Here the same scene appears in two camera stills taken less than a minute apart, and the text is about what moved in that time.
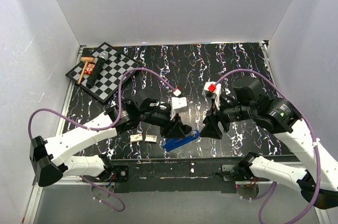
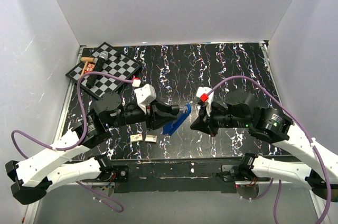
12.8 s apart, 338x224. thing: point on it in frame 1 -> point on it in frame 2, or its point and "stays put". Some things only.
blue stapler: x=171 y=143 -> x=170 y=127
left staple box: x=136 y=138 stays put
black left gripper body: x=161 y=119 stays put
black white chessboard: x=107 y=80 stays put
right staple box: x=151 y=138 stays put
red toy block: x=89 y=68 stays put
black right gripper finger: x=216 y=133 -> x=202 y=113
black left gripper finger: x=168 y=131 -> x=173 y=109
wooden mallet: x=86 y=59 stays put
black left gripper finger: x=186 y=129 -> x=159 y=119
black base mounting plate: x=170 y=175 stays put
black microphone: x=95 y=70 stays put
